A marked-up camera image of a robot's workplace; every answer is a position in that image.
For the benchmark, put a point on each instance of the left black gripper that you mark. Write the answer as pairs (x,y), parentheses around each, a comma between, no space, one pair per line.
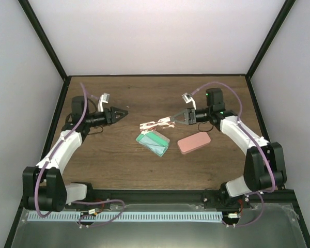
(111,115)

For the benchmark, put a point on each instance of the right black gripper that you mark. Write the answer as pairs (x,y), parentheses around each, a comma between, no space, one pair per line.
(189,114)

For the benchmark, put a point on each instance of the pink glasses case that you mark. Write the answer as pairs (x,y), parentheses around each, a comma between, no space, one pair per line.
(193,142)

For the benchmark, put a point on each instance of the orange sunglasses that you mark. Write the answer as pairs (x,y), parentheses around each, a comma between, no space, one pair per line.
(151,126)

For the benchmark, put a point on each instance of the grey glasses case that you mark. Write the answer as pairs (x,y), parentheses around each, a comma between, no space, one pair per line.
(155,133)

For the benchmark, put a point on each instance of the blue cleaning cloth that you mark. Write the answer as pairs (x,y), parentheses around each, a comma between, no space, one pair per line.
(154,143)

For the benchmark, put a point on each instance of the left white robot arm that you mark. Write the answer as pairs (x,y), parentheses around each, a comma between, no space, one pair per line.
(43,185)

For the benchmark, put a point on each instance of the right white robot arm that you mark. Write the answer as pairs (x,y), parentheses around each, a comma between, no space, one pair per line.
(264,167)

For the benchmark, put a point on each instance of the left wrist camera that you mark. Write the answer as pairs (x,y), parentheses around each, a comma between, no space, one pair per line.
(104,99)

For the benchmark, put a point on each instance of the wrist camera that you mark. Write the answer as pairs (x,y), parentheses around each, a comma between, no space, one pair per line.
(104,99)
(188,98)

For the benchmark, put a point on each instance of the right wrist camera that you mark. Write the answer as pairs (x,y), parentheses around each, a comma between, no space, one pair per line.
(188,98)

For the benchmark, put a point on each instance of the black aluminium frame rail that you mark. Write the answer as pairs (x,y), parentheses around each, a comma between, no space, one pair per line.
(209,198)

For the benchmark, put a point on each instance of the blue slotted cable duct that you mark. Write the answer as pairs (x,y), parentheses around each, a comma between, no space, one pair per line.
(150,216)

